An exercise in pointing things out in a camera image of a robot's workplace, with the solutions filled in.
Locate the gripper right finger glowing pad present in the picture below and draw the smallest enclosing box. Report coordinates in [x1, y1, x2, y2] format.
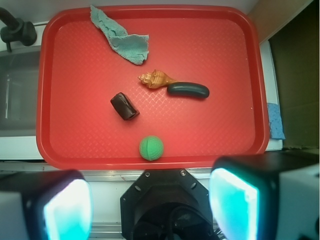
[208, 151, 320, 240]

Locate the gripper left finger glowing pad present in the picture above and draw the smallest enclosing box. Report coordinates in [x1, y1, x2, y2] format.
[0, 170, 93, 240]

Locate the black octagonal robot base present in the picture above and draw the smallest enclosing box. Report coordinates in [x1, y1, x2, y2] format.
[120, 169, 219, 240]

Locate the blue-green crumpled cloth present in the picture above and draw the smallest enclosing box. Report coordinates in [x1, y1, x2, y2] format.
[90, 5, 150, 66]

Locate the blue sponge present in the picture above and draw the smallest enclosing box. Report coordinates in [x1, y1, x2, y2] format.
[267, 102, 286, 140]

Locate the green textured ball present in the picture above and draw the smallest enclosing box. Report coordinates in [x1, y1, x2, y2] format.
[139, 135, 164, 161]

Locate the dark brown cylindrical block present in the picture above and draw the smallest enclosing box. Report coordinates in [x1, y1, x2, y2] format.
[110, 92, 140, 121]

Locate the grey sink basin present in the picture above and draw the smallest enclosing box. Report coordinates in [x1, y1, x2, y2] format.
[0, 46, 40, 137]

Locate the dark green toy cucumber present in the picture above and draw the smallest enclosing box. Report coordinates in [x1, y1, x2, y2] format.
[167, 82, 210, 99]

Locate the red plastic tray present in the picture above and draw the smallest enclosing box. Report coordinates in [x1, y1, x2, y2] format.
[36, 5, 270, 170]

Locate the tan conch seashell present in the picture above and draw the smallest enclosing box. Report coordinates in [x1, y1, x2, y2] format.
[138, 69, 178, 89]

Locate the black sink faucet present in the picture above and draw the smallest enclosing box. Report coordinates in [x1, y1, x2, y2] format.
[0, 7, 37, 53]

